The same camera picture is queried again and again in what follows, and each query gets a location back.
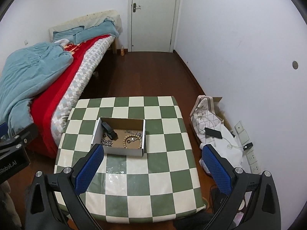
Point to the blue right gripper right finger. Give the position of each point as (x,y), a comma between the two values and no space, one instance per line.
(220,168)

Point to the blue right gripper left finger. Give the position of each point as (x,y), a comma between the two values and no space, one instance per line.
(86,167)

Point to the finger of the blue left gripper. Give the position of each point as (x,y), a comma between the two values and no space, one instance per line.
(3,129)

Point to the black fitness band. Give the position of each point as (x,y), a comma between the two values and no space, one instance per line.
(109,131)

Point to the white plastic bag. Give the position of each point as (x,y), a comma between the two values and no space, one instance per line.
(227,147)

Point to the red bed sheet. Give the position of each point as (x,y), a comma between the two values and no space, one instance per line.
(44,104)

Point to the black charger plug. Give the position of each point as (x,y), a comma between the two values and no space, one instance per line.
(248,146)

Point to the black smartphone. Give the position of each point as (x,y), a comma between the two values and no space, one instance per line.
(212,133)

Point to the white cardboard box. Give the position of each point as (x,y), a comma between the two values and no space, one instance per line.
(131,136)

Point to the green white checkered tablecloth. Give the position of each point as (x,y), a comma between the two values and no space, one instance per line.
(161,185)

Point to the teal blanket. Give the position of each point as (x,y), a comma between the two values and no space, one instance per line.
(29,71)

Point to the white patterned bag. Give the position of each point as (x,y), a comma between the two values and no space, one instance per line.
(203,116)

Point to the checkered mattress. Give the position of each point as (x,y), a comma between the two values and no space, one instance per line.
(89,62)

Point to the orange bottle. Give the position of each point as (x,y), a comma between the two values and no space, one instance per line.
(122,52)

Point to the beige headboard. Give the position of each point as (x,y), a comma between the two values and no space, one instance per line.
(88,21)

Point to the white door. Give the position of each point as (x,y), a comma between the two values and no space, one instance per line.
(152,25)

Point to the white wall socket strip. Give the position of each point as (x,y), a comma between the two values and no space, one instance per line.
(248,150)

